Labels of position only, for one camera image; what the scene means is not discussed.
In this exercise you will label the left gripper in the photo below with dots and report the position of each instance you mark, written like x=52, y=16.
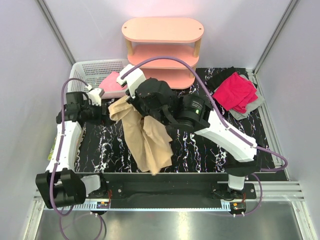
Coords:
x=102, y=118

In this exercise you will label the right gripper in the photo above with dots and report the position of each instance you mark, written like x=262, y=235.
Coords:
x=134, y=101

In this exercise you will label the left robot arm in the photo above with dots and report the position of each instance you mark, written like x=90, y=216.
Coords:
x=59, y=185

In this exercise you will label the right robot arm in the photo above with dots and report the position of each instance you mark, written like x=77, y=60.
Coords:
x=190, y=113

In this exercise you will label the pink t-shirt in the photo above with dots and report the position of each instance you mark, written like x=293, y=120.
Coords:
x=109, y=84

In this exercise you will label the black marble mat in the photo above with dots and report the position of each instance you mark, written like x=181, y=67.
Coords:
x=103, y=148

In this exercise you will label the pink three-tier shelf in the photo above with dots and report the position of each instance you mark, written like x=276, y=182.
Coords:
x=179, y=37

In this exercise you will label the green treehouse book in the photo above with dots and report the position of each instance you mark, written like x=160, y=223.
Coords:
x=53, y=150

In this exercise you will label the black t-shirt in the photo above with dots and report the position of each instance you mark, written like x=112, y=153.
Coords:
x=214, y=77

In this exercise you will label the magenta t-shirt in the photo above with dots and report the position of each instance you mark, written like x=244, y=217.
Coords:
x=223, y=92

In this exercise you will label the grey t-shirt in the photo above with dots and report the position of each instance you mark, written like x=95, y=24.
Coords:
x=247, y=108

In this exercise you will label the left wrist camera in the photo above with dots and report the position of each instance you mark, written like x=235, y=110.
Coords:
x=95, y=95

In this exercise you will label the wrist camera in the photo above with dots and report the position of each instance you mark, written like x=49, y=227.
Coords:
x=131, y=77
x=95, y=95

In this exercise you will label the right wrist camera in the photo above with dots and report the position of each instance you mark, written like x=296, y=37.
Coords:
x=131, y=77

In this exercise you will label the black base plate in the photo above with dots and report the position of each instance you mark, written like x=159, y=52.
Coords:
x=183, y=191

